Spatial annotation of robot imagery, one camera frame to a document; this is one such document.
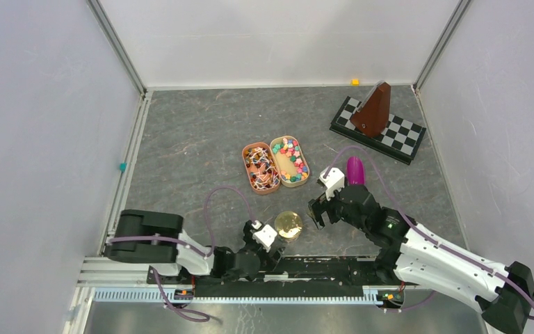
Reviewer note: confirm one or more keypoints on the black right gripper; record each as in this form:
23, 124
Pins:
316, 207

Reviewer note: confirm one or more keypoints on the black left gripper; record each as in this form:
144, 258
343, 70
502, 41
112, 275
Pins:
267, 259

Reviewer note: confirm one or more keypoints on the gold round lid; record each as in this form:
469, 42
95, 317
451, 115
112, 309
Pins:
288, 222

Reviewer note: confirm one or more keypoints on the clear round plastic jar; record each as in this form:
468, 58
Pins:
288, 238

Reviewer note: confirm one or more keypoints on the beige tray of star candies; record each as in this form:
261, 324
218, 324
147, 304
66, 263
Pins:
290, 161

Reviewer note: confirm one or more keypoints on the magenta plastic scoop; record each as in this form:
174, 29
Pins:
355, 173

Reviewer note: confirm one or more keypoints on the orange tray of lollipops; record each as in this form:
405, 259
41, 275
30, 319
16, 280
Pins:
261, 169

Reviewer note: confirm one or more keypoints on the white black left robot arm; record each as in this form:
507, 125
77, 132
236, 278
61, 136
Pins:
159, 240

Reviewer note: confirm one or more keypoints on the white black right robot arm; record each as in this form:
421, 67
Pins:
410, 252

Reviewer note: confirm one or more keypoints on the brown wooden metronome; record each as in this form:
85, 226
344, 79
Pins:
371, 116

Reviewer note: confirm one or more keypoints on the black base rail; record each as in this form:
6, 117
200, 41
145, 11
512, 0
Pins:
331, 276

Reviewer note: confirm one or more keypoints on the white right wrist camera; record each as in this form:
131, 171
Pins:
332, 181

